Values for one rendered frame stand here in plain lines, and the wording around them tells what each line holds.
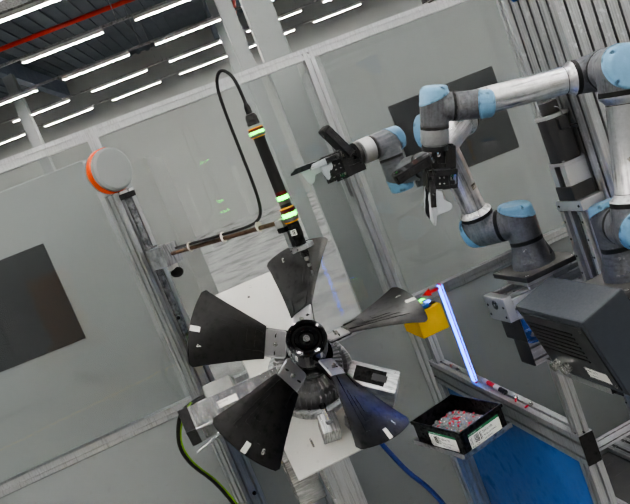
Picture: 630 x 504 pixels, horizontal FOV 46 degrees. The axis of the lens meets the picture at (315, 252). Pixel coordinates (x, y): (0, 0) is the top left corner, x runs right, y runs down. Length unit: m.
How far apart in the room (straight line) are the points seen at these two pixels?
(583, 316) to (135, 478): 1.90
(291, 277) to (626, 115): 1.04
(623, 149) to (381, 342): 1.32
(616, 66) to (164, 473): 2.06
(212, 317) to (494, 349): 1.40
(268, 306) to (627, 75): 1.28
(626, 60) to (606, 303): 0.76
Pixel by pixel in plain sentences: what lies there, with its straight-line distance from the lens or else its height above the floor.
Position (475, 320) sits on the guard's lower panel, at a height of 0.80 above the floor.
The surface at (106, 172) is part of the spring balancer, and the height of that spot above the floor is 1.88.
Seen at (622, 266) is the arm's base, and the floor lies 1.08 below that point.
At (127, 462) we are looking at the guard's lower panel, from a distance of 2.93.
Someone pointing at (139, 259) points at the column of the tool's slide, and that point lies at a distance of 2.64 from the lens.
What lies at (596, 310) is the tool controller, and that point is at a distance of 1.53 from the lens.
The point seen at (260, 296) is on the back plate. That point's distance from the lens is 2.51.
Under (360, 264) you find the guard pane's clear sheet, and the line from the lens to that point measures 2.94.
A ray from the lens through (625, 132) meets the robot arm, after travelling 2.11.
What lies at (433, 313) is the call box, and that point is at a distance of 2.52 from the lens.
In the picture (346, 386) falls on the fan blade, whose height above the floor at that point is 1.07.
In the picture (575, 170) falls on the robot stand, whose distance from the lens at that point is 2.48.
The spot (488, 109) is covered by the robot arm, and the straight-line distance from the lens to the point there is 2.00.
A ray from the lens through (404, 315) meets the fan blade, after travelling 2.17.
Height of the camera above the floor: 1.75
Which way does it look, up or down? 9 degrees down
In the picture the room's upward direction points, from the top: 21 degrees counter-clockwise
